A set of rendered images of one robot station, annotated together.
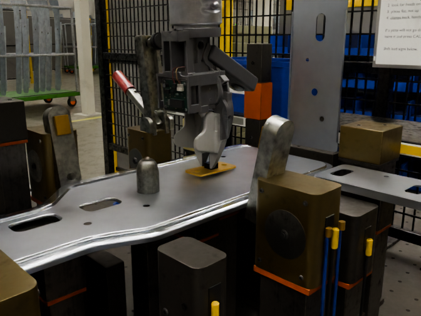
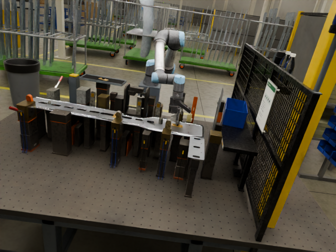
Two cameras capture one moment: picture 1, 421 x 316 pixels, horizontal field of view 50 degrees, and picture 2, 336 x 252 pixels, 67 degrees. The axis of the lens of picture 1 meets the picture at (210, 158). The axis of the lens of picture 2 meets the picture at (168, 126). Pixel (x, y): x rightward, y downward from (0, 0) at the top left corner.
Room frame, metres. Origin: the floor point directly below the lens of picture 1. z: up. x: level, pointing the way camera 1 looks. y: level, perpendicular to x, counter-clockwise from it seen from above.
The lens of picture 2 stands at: (-0.50, -1.23, 1.79)
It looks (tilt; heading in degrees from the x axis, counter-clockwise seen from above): 25 degrees down; 48
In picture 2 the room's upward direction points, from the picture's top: 8 degrees clockwise
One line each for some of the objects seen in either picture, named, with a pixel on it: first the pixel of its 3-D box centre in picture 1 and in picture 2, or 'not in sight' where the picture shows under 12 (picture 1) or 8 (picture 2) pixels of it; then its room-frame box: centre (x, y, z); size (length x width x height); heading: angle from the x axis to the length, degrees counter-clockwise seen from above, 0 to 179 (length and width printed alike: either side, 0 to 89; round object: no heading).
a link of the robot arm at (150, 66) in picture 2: not in sight; (152, 67); (0.92, 0.68, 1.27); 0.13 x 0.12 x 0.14; 149
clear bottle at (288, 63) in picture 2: not in sight; (288, 69); (1.15, -0.46, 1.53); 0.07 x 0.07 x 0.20
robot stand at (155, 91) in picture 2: not in sight; (148, 103); (0.92, 0.68, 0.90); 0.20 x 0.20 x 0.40; 49
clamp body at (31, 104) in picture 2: not in sight; (27, 127); (-0.18, 0.62, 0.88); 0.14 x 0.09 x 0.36; 44
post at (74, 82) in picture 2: not in sight; (74, 100); (0.27, 0.92, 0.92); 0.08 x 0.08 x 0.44; 44
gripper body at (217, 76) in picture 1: (193, 71); (175, 104); (0.67, 0.02, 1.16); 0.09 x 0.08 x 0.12; 134
